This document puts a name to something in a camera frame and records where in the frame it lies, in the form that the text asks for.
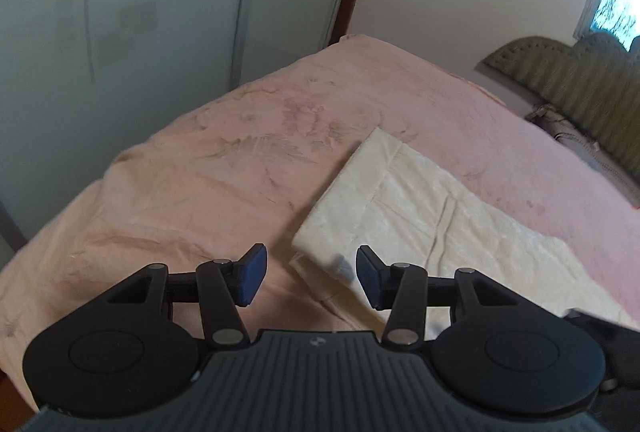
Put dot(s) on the olive green tufted headboard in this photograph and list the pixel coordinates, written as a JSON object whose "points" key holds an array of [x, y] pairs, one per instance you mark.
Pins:
{"points": [[575, 82]]}

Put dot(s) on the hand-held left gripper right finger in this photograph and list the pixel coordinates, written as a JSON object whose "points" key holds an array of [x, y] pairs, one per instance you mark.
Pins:
{"points": [[368, 274]]}

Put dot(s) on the cream blanket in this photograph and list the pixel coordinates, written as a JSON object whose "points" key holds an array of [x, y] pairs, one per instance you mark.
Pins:
{"points": [[430, 217]]}

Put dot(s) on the grey sliding wardrobe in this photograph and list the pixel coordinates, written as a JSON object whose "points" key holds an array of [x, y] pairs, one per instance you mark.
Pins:
{"points": [[150, 12]]}

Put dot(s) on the pink bed blanket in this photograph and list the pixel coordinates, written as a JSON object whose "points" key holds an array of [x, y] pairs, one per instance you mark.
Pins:
{"points": [[210, 152]]}

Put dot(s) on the pale striped pillow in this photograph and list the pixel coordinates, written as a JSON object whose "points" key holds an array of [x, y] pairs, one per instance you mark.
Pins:
{"points": [[570, 132]]}

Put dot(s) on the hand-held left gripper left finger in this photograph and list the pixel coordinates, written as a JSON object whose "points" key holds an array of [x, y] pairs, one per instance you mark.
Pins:
{"points": [[253, 274]]}

